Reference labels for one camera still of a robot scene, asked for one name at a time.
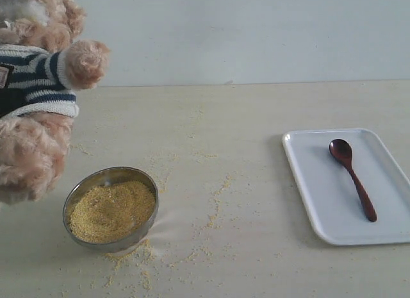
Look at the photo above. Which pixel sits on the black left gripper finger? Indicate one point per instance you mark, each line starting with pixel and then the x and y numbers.
pixel 13 101

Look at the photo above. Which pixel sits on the beige teddy bear striped sweater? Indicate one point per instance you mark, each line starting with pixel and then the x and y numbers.
pixel 41 52

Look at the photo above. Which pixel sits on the dark red wooden spoon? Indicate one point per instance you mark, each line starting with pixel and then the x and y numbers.
pixel 342 152

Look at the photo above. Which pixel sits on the steel bowl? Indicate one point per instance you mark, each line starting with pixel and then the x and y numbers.
pixel 109 177

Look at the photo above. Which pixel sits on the yellow millet grain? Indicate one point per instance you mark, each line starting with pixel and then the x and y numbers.
pixel 108 213

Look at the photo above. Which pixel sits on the white plastic tray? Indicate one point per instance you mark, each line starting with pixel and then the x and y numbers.
pixel 330 197

